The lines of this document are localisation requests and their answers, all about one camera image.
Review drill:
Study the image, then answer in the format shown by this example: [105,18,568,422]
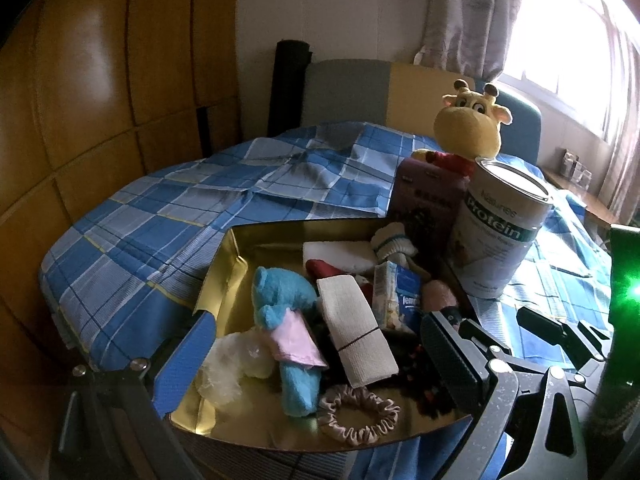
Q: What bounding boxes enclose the wooden desk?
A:
[542,165,621,231]

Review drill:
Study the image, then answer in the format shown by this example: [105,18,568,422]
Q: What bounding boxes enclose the white mesh bath puff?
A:
[195,332,276,408]

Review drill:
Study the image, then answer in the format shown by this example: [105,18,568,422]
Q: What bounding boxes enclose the window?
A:
[497,0,640,146]

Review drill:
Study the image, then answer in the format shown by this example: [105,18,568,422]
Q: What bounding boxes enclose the red cloth item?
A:
[305,258,373,306]

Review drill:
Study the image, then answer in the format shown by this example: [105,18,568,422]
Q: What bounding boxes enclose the pink patterned curtain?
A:
[597,30,640,221]
[415,0,523,86]

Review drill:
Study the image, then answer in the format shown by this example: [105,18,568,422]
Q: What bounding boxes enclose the wooden wardrobe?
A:
[0,0,241,480]

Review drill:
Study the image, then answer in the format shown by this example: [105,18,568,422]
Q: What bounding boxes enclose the yellow Winnie the Pooh plush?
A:
[410,79,515,178]

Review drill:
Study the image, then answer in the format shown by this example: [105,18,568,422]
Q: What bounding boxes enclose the blue yellow grey headboard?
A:
[300,58,543,166]

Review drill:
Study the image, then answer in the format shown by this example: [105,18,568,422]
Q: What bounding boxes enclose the white protein powder can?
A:
[446,156,556,300]

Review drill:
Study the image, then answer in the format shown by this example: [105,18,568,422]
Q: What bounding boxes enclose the pink satin scrunchie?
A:
[317,385,402,448]

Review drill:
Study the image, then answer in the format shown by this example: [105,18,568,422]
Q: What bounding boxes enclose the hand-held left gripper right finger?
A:
[420,310,588,480]

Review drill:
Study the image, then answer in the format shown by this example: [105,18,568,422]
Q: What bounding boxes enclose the white rolled socks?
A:
[372,223,418,263]

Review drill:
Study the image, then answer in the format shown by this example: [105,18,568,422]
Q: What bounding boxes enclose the blue plush toy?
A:
[251,266,331,418]

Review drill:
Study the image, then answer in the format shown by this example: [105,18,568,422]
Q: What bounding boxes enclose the black rolled mat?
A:
[267,39,313,138]

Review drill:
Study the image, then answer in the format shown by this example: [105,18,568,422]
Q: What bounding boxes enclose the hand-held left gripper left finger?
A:
[50,310,218,480]

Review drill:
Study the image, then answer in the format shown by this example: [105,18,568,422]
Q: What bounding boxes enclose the black beaded hair wig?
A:
[320,320,471,418]

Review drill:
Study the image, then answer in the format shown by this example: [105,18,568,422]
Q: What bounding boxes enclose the purple box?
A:
[387,156,468,246]

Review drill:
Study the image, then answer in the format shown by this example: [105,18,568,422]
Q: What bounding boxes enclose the blue plaid blanket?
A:
[39,121,616,480]

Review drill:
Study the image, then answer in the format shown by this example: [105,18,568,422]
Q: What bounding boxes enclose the blue tissue pack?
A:
[372,261,423,335]

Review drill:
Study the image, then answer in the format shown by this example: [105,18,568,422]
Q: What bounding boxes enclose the white folded towel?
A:
[302,239,378,273]

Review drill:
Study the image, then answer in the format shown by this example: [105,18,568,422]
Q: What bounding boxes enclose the gold tin box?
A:
[192,217,481,456]

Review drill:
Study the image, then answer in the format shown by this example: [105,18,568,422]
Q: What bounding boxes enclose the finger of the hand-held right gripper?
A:
[565,320,612,361]
[516,305,568,346]

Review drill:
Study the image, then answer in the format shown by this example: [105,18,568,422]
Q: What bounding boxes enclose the clear acrylic organizer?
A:
[557,149,593,186]

